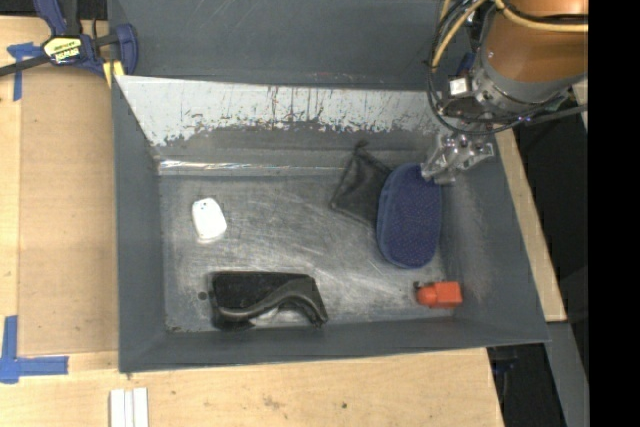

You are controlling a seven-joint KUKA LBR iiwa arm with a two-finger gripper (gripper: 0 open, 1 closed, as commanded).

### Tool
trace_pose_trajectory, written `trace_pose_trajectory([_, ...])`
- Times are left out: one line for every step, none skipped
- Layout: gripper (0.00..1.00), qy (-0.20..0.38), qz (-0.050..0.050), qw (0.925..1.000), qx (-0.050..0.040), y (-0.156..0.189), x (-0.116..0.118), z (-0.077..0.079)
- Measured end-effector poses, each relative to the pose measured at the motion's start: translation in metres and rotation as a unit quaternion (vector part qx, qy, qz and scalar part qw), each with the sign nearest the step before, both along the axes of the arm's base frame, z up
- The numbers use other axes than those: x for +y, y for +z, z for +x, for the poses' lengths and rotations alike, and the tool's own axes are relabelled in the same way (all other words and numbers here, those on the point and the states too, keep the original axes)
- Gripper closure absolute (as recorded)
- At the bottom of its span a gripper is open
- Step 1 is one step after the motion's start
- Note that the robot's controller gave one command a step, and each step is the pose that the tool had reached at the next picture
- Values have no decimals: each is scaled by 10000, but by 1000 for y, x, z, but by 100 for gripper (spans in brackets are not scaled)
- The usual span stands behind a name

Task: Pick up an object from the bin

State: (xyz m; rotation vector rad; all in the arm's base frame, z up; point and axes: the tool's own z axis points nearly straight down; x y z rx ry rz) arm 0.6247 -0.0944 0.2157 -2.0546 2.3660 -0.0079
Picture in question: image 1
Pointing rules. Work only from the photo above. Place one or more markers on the blue oval dotted brush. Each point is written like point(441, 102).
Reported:
point(407, 220)

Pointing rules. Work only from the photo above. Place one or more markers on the dark grey cloth pouch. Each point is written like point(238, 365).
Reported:
point(357, 192)

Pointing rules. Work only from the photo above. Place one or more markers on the orange plastic block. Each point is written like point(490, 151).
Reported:
point(440, 294)

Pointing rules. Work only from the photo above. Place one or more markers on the grey metal bin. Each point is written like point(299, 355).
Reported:
point(280, 235)

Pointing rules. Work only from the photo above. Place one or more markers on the white rounded plastic piece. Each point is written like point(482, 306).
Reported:
point(208, 219)

